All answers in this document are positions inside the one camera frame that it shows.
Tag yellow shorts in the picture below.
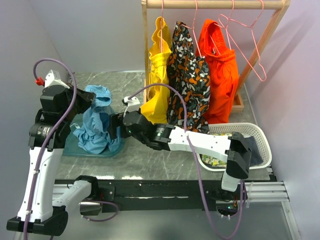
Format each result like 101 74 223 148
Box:
140 16 172 124

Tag wooden clothes rack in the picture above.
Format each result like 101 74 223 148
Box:
141 0 291 113

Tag lemon print cloth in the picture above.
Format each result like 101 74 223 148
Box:
198 133 232 171

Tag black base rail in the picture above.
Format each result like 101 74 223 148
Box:
53 179 286 211

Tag teal plastic basin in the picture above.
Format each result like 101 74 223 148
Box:
63 114 125 158

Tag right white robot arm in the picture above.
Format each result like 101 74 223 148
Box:
108 111 252 200

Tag orange shorts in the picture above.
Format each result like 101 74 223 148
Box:
196 19 239 124

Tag pink hanger under camouflage shorts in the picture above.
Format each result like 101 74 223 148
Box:
182 0 202 57

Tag pink hanger under orange shorts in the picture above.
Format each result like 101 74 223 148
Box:
209 0 235 56

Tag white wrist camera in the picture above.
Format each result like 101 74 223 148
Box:
35 70 70 89
122 96 141 117

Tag pink hanger under yellow shorts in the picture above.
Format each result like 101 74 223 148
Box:
160 0 165 53

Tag light blue shorts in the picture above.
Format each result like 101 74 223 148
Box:
73 85 122 156

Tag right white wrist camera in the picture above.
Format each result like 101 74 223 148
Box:
122 96 141 117

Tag pink wire hanger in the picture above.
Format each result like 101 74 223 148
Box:
218 0 267 82

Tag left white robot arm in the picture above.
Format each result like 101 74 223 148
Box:
6 85 100 240

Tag camouflage print shorts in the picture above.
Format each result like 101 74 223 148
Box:
166 21 211 134

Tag white perforated basket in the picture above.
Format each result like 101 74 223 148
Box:
200 122 272 172

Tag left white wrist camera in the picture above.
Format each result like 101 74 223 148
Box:
35 70 70 89

